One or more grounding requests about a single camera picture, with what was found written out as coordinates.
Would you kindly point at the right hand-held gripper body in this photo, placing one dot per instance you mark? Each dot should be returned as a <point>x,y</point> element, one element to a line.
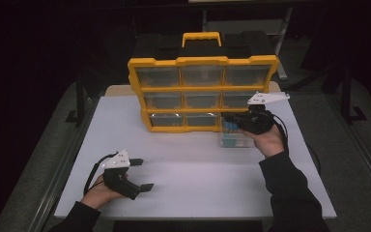
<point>259,119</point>

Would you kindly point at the person's right hand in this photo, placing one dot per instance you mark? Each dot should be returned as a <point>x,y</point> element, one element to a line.
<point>269,141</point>

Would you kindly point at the black metal stand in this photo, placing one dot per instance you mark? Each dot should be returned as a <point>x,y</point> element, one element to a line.
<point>348,103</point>
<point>80,106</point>

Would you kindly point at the yellow black drawer organizer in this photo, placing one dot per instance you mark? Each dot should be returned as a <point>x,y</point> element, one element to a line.
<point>203,61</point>

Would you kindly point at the grid of shut clear drawers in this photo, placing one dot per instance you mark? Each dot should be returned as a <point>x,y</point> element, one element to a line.
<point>203,100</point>

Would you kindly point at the grey metal frame rail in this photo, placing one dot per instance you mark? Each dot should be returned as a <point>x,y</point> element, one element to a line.
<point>61,167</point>
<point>364,154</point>

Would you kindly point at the person's left hand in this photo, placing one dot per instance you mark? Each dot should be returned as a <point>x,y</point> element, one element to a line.
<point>96,195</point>

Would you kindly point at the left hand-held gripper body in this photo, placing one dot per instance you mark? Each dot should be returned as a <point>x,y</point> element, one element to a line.
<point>119,180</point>

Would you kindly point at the clear plastic drawer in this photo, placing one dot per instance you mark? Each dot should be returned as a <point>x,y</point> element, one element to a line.
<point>235,143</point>

